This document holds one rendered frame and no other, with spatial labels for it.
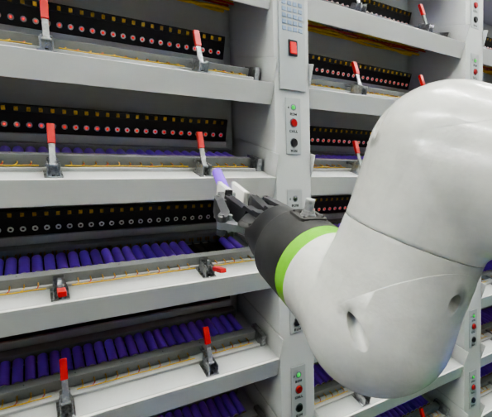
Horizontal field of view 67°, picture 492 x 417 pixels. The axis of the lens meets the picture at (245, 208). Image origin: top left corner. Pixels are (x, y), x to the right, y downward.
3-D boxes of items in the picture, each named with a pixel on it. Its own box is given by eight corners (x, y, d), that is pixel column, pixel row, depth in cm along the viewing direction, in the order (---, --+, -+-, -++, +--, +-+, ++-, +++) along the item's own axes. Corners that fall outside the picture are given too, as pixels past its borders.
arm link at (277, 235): (268, 323, 36) (346, 313, 40) (284, 209, 33) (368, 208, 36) (246, 291, 42) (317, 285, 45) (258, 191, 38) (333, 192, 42)
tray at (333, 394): (460, 376, 119) (473, 341, 115) (311, 446, 89) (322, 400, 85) (407, 337, 136) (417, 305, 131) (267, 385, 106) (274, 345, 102)
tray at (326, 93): (460, 124, 115) (475, 77, 111) (305, 107, 85) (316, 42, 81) (406, 116, 131) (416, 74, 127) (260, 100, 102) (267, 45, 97)
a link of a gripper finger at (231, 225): (268, 242, 45) (228, 246, 43) (249, 227, 50) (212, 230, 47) (270, 223, 45) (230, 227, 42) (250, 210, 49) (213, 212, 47)
